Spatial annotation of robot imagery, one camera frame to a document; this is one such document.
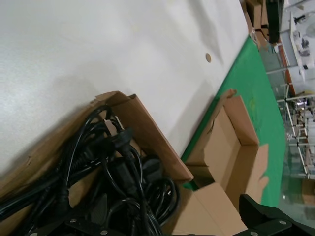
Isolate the brown cardboard carton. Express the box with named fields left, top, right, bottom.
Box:
left=301, top=179, right=315, bottom=206
left=242, top=0, right=269, bottom=49

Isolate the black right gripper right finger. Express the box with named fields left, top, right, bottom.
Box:
left=239, top=193, right=315, bottom=236

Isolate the cardboard box with open lid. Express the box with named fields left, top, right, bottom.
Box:
left=0, top=90, right=248, bottom=236
left=184, top=88, right=269, bottom=212

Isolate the green table cloth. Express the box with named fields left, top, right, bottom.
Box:
left=181, top=36, right=287, bottom=209

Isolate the black power cable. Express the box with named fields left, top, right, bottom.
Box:
left=0, top=104, right=140, bottom=222
left=68, top=137, right=182, bottom=236

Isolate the metal frame rack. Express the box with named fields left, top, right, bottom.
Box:
left=277, top=83, right=315, bottom=179

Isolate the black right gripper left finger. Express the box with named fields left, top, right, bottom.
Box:
left=29, top=216, right=119, bottom=236

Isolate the white shelf unit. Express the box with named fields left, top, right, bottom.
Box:
left=287, top=11, right=315, bottom=82

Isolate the black upright panel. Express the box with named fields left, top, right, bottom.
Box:
left=267, top=0, right=284, bottom=44

